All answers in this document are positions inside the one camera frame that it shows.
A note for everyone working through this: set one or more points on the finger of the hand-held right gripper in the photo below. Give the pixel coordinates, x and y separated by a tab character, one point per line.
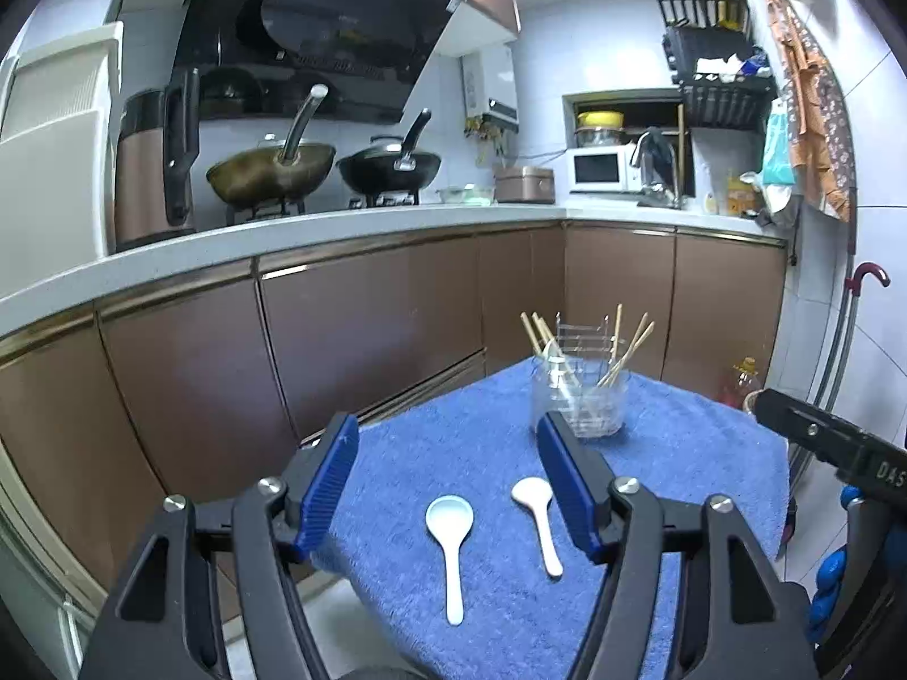
793	421

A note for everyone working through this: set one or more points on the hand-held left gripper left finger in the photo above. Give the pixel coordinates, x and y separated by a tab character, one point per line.
329	482

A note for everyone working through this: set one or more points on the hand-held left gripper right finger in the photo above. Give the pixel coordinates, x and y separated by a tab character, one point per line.
567	482

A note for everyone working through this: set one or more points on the person's right hand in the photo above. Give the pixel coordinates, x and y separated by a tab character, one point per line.
829	581

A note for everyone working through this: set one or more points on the cream white spoon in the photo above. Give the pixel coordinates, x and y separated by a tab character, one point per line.
531	492

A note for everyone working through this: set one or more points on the cooking oil bottle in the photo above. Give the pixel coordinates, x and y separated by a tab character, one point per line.
744	382

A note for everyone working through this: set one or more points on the blue towel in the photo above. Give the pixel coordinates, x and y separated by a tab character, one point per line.
496	439

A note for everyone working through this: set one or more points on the bluish white spoon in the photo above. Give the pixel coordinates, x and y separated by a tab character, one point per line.
448	513

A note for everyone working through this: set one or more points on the brown kitchen cabinets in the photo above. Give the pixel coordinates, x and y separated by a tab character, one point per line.
354	312

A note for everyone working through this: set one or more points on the clear plastic bag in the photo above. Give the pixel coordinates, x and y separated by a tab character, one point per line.
776	202

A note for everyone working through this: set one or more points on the yellow bottle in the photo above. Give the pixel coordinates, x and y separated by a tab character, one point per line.
738	195

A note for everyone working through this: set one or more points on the white countertop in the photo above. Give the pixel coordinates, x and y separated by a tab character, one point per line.
212	244

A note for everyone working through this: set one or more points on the teal plastic bag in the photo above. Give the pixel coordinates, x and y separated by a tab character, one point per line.
776	149

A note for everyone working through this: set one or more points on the gas stove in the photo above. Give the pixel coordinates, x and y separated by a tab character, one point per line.
283	211

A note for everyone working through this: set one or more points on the glass food container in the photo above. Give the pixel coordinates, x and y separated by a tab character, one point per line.
464	193

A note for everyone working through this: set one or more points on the metal faucet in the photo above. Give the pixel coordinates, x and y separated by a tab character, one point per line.
652	149

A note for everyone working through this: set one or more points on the white microwave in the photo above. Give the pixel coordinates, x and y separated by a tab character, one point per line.
595	168

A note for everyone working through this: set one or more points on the orange patterned cloth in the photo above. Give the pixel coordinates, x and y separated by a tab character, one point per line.
815	106

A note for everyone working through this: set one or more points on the black frying pan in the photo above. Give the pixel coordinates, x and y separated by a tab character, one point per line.
386	170

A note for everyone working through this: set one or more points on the bronze wok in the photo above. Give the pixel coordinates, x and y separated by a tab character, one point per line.
269	170

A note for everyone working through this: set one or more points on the brown electric cooker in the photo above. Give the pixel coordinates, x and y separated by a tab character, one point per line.
142	177

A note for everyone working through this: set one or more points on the white water heater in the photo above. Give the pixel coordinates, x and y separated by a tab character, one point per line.
492	81

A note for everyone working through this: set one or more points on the white ribbed appliance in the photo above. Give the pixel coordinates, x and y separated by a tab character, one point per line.
57	142

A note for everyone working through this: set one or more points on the black range hood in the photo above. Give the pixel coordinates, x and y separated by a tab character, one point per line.
319	14

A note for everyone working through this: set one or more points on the black wall dish rack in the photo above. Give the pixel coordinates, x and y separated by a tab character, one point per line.
716	92

